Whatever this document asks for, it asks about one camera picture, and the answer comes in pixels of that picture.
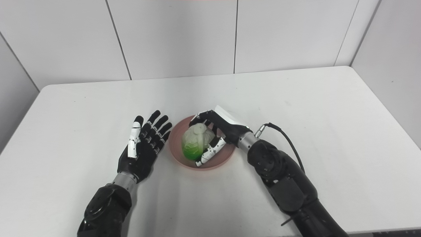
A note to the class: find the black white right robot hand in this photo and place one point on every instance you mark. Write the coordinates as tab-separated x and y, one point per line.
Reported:
230	130

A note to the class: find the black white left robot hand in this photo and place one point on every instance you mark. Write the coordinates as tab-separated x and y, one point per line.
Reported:
139	161

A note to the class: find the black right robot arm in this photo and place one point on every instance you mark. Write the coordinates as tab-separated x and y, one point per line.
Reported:
286	184

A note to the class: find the green white toy cabbage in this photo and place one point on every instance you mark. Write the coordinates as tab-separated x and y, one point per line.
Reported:
197	141

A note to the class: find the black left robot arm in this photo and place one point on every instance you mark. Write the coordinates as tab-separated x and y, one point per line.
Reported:
105	207

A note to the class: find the pink round plate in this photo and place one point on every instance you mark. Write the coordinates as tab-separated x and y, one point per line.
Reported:
176	144

